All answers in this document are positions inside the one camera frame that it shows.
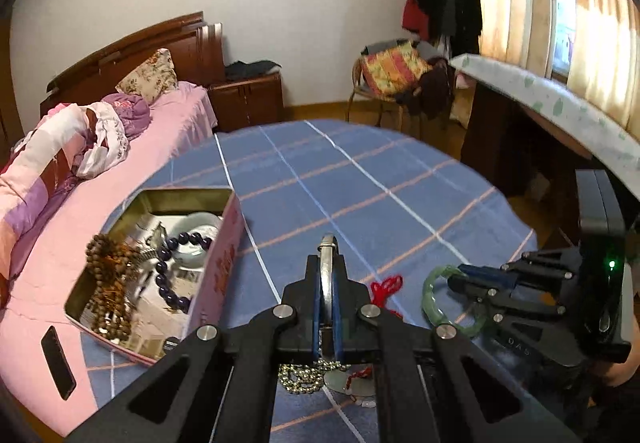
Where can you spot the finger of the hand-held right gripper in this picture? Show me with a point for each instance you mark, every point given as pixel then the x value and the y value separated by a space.
pixel 480 295
pixel 482 274

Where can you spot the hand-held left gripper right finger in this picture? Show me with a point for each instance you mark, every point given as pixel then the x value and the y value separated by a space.
pixel 339 293

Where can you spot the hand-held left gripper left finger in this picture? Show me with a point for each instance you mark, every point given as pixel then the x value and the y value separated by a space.
pixel 316 288

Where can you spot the silver bangle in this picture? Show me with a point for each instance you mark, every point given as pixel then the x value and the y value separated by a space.
pixel 328 273

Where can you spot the green jade bangle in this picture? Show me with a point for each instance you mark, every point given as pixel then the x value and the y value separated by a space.
pixel 431 303

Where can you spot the pink tin box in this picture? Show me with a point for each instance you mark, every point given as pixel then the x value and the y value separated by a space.
pixel 220 273

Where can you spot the white jade bangle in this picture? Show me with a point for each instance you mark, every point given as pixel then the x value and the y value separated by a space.
pixel 200 219

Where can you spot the silver wristwatch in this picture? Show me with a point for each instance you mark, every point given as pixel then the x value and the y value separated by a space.
pixel 149 250

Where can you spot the blue checked tablecloth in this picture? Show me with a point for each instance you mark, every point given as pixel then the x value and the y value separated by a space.
pixel 350 183

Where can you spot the dark wooden desk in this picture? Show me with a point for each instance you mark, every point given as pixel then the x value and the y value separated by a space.
pixel 505 148

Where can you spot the pale green patterned desk cover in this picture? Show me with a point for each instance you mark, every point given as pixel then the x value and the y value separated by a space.
pixel 565 113

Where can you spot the dark brown garment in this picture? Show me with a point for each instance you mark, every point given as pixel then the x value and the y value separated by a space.
pixel 432 90

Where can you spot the wooden nightstand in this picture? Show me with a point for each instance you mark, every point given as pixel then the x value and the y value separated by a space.
pixel 250 103

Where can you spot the bed with pink sheet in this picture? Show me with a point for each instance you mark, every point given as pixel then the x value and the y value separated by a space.
pixel 165 133

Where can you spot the colourful patterned cushion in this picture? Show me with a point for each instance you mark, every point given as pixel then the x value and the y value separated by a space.
pixel 395 68

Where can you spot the dark folded clothes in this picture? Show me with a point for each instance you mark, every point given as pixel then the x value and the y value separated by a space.
pixel 250 69

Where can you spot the purple blanket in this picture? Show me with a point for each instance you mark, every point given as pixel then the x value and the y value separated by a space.
pixel 127 110

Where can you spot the window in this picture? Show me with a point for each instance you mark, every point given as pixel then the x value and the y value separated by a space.
pixel 564 23

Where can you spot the red hanging garment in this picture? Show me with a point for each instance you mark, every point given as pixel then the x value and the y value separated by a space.
pixel 412 15

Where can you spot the black smartphone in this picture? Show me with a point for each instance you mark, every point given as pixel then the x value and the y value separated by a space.
pixel 57 363

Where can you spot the floral pillow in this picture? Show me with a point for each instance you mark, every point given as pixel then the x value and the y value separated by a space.
pixel 150 75

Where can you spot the wooden bed headboard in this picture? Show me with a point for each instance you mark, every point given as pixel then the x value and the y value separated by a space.
pixel 150 43

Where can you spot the pink patchwork quilt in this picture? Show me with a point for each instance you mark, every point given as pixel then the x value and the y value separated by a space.
pixel 45 158

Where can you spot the metal frame chair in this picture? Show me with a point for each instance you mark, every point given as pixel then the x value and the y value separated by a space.
pixel 357 93

